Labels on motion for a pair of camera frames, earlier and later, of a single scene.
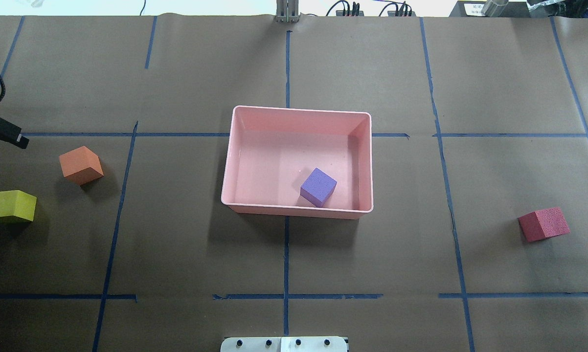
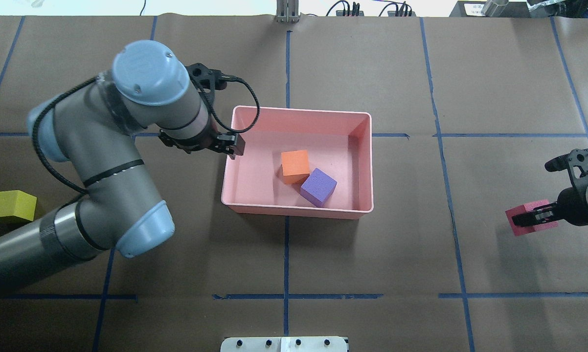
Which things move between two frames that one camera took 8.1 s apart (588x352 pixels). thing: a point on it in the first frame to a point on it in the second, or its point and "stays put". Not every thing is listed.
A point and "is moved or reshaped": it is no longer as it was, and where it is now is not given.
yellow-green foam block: x=11 y=203 stays put
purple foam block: x=318 y=187 stays put
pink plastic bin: x=299 y=162 stays put
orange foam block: x=81 y=165 is moved or reshaped
